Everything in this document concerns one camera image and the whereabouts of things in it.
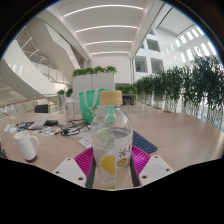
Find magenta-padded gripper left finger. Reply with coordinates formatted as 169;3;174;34
52;147;98;190

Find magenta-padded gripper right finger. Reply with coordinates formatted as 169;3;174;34
129;145;175;188

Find clear drink bottle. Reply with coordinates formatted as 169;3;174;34
90;89;134;191

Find dark blue keyboard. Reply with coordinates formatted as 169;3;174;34
131;130;159;155

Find white paper card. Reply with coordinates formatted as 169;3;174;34
78;134;94;149

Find colourful sticker sheet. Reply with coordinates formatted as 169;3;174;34
34;126;63;138

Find black wallet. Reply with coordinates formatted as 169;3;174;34
44;119;59;127

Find white ceramic mug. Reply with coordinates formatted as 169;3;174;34
13;130;40;163

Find clear plastic tumbler with lid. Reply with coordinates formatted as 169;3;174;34
63;98;76;122

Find green tote bag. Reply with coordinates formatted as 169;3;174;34
78;88;111;125

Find black office chair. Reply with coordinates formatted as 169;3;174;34
34;104;50;114

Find white oblong device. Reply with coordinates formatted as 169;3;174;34
3;123;18;134

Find small potted plants planter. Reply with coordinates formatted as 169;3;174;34
56;87;74;105

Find glass shelf unit with plants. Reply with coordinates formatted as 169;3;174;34
115;83;138;106

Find white cabinet topped with plants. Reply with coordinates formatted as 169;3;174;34
71;65;118;101

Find row of potted trees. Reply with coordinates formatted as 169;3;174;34
134;54;224;129

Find ceiling light strips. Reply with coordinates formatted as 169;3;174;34
63;3;145;56

